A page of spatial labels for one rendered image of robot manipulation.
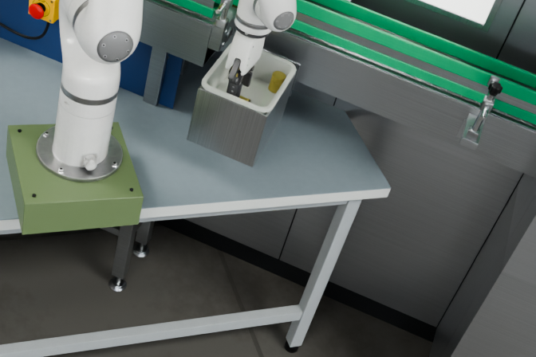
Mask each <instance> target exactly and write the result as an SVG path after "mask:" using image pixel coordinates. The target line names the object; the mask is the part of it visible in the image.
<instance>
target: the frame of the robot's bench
mask: <svg viewBox="0 0 536 357"><path fill-rule="evenodd" d="M361 201H362V199H359V200H350V201H340V202H323V203H314V204H304V205H295V206H276V207H267V208H257V209H248V210H231V211H221V212H211V213H202V214H185V215H175V216H166V217H156V218H140V220H139V222H153V221H163V220H172V219H181V218H198V217H207V216H217V215H226V214H244V213H253V212H262V211H271V210H289V209H298V208H307V207H317V206H334V205H338V206H337V209H336V212H335V214H334V216H333V220H332V222H331V224H330V227H329V230H328V232H327V234H326V236H325V240H324V242H323V244H322V247H321V250H320V253H319V254H318V257H317V260H316V262H315V265H314V267H313V270H312V272H311V274H310V277H309V280H308V283H307V285H306V287H305V291H304V292H303V295H302V297H301V300H300V303H299V304H297V305H290V306H285V307H279V308H268V309H262V310H255V311H249V312H238V313H232V314H226V315H220V316H208V317H203V318H196V319H190V320H179V321H173V322H167V323H161V324H149V325H144V326H137V327H131V328H120V329H114V330H107V331H97V332H90V333H85V334H78V335H67V336H61V337H55V338H48V339H38V340H31V341H25V342H20V343H8V344H2V345H0V357H44V356H50V355H60V354H66V353H72V352H78V351H88V350H94V349H100V348H106V347H116V346H122V345H128V344H134V343H144V342H150V341H156V340H162V339H172V338H178V337H184V336H190V335H200V334H206V333H212V332H222V331H228V330H234V329H240V328H250V327H256V326H262V325H267V324H278V323H284V322H290V321H292V323H291V325H290V329H289V331H288V333H287V335H286V340H287V341H286V343H285V349H286V350H287V351H288V352H289V353H295V352H296V351H297V350H298V346H301V345H302V342H303V340H304V338H305V335H306V332H307V331H308V329H309V326H310V323H311V321H312V319H313V316H314V313H315V312H316V310H317V306H318V304H319V302H320V300H321V297H322V294H323V292H324V291H325V287H326V285H327V283H328V281H329V278H330V275H331V273H332V271H333V268H334V265H335V264H336V262H337V259H338V256H339V254H340V252H341V249H342V246H343V244H344V243H345V239H346V237H347V235H348V233H349V230H350V227H351V225H352V224H353V220H354V218H355V216H356V214H357V211H358V208H359V206H360V204H361Z"/></svg>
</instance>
